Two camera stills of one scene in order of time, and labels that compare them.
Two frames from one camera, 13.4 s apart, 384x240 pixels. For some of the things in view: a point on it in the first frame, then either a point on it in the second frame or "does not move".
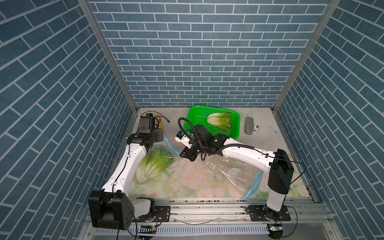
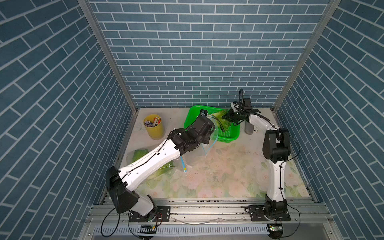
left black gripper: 160,136 → 207,136
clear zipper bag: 239,177 → 190,159
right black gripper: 187,151 → 228,116
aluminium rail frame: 223,220 does not move
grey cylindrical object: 249,124 does not move
